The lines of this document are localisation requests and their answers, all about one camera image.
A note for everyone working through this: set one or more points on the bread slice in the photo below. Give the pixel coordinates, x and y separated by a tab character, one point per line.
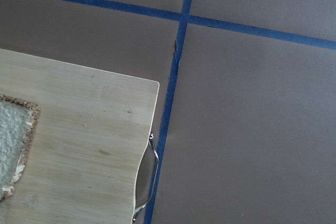
19	119

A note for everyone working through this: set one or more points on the bamboo cutting board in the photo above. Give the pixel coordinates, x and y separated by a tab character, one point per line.
90	138

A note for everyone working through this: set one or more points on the metal cutting board handle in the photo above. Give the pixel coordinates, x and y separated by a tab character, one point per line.
153	178

